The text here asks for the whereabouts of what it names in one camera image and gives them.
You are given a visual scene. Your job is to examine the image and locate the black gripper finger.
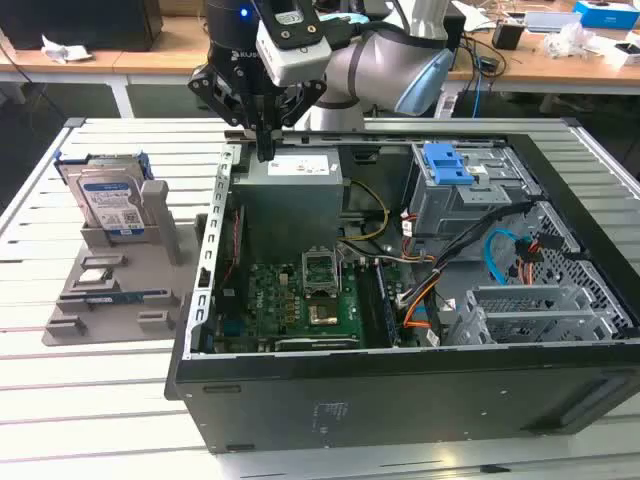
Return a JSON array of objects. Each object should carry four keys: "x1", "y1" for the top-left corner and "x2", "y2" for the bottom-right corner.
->
[
  {"x1": 266, "y1": 78, "x2": 328, "y2": 162},
  {"x1": 187, "y1": 63, "x2": 269, "y2": 162}
]

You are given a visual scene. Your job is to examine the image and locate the hard disk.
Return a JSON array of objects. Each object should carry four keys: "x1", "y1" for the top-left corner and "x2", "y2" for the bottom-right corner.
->
[{"x1": 53, "y1": 149, "x2": 154, "y2": 246}]

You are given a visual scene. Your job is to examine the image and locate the orange and black power wire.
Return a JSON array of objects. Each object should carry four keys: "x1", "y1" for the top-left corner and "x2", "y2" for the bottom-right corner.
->
[{"x1": 516, "y1": 232, "x2": 585, "y2": 287}]

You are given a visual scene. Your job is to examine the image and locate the grey metal disk bay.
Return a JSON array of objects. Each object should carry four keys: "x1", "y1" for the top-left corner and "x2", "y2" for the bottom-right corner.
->
[{"x1": 447, "y1": 284, "x2": 626, "y2": 346}]

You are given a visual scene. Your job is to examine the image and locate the wooden desk white legs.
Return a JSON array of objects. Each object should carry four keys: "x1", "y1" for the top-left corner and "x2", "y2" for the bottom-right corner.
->
[{"x1": 0, "y1": 19, "x2": 226, "y2": 119}]

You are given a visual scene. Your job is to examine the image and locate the grey power supply unit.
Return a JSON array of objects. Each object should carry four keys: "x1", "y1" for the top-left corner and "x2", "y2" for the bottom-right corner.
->
[{"x1": 231, "y1": 147, "x2": 346, "y2": 251}]

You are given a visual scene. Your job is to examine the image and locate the black computer tower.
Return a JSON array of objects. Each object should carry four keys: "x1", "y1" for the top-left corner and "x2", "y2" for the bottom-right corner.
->
[{"x1": 0, "y1": 0, "x2": 164, "y2": 53}]

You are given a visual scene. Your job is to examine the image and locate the blue plastic drive latch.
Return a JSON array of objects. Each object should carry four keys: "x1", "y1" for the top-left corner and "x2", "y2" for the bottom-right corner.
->
[{"x1": 422, "y1": 142, "x2": 475, "y2": 185}]

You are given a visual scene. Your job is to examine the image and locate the metal socket cover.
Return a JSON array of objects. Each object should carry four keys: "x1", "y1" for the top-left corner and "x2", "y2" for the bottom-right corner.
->
[{"x1": 301, "y1": 249, "x2": 339, "y2": 296}]

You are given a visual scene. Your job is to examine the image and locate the crumpled white paper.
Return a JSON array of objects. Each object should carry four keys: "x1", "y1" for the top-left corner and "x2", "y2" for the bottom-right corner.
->
[{"x1": 40, "y1": 33, "x2": 94, "y2": 65}]

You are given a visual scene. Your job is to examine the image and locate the black speaker box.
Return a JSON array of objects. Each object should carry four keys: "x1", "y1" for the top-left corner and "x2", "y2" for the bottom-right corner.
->
[{"x1": 442, "y1": 12, "x2": 469, "y2": 71}]

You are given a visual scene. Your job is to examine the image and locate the grey optical drive cage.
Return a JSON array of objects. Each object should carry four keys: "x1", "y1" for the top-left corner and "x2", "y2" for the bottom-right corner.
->
[{"x1": 404, "y1": 142, "x2": 544, "y2": 239}]

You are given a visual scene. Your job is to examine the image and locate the grey parts rack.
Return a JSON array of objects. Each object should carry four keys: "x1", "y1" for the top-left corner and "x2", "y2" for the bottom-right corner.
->
[{"x1": 42, "y1": 180, "x2": 209, "y2": 347}]

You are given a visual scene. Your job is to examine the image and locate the green motherboard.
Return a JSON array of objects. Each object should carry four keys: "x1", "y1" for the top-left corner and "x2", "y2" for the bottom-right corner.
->
[{"x1": 214, "y1": 259, "x2": 416, "y2": 351}]

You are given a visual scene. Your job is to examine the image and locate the small black cube box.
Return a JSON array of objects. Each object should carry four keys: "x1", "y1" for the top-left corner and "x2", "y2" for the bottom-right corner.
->
[{"x1": 492, "y1": 22, "x2": 526, "y2": 50}]

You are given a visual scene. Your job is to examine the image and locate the black RAM slot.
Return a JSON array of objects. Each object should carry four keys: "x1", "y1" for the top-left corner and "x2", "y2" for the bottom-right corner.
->
[
  {"x1": 355, "y1": 259, "x2": 381, "y2": 347},
  {"x1": 368, "y1": 262, "x2": 394, "y2": 347}
]

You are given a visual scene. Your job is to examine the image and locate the CPU socket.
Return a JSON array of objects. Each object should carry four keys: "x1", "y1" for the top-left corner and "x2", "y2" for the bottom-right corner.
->
[{"x1": 305, "y1": 297, "x2": 342, "y2": 327}]

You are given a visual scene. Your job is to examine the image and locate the installed RAM stick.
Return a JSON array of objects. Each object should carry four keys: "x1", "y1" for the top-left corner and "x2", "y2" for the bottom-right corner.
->
[{"x1": 377, "y1": 262, "x2": 402, "y2": 346}]

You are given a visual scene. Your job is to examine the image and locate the wooden desk with clutter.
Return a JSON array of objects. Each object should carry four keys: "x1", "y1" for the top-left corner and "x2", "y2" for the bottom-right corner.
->
[{"x1": 442, "y1": 9, "x2": 640, "y2": 119}]

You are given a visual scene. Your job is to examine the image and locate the blue RAM stick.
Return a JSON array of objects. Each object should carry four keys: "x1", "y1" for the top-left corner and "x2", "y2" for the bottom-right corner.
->
[{"x1": 57, "y1": 293, "x2": 169, "y2": 305}]

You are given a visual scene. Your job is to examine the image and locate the black graphics card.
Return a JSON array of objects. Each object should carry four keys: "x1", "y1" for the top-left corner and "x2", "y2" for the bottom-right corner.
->
[{"x1": 272, "y1": 335, "x2": 362, "y2": 352}]

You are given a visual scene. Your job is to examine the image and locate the grey flat box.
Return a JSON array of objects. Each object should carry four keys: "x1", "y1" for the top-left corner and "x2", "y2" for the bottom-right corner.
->
[{"x1": 524, "y1": 10, "x2": 584, "y2": 34}]

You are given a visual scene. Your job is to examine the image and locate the crumpled clear plastic bag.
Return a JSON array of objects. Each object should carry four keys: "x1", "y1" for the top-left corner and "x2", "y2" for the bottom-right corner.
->
[{"x1": 542, "y1": 22, "x2": 601, "y2": 61}]

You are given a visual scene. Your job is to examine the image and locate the black open PC case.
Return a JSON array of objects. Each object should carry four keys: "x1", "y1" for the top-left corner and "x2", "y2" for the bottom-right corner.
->
[{"x1": 164, "y1": 117, "x2": 640, "y2": 454}]

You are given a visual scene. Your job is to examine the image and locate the blue cardboard box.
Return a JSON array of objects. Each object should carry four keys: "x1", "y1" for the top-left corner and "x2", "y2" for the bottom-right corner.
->
[{"x1": 572, "y1": 0, "x2": 640, "y2": 31}]

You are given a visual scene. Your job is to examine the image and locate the white box black inlay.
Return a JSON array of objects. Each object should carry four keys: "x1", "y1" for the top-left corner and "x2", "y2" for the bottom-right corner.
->
[{"x1": 597, "y1": 41, "x2": 640, "y2": 69}]

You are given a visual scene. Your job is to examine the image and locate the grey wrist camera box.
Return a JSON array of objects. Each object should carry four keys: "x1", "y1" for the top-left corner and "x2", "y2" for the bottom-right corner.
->
[{"x1": 255, "y1": 22, "x2": 334, "y2": 87}]

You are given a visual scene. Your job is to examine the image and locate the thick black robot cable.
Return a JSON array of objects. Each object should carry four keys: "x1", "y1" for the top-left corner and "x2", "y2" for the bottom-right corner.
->
[{"x1": 390, "y1": 0, "x2": 415, "y2": 37}]

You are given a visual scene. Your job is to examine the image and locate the yellow wire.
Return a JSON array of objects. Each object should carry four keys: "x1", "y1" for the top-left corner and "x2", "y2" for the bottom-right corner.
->
[{"x1": 342, "y1": 180, "x2": 391, "y2": 244}]

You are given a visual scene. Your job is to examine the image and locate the black cable bundle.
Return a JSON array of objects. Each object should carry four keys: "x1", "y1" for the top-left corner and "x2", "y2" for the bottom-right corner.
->
[{"x1": 394, "y1": 199, "x2": 539, "y2": 311}]

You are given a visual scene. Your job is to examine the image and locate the blue data wire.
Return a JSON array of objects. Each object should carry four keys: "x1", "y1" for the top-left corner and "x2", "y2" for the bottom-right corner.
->
[{"x1": 483, "y1": 227, "x2": 520, "y2": 287}]

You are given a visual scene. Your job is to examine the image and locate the orange wire bundle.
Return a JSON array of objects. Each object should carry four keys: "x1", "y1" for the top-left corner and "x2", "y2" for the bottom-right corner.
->
[{"x1": 401, "y1": 282, "x2": 437, "y2": 330}]

